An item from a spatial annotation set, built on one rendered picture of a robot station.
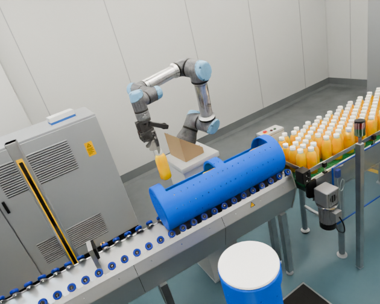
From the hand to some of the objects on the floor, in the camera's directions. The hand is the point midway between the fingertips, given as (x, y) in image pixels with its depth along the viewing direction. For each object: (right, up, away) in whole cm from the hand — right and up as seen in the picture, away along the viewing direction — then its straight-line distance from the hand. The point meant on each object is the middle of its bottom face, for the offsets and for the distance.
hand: (158, 149), depth 169 cm
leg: (+100, -101, +78) cm, 162 cm away
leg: (+16, -139, +46) cm, 147 cm away
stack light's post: (+152, -92, +67) cm, 190 cm away
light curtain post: (-40, -145, +66) cm, 164 cm away
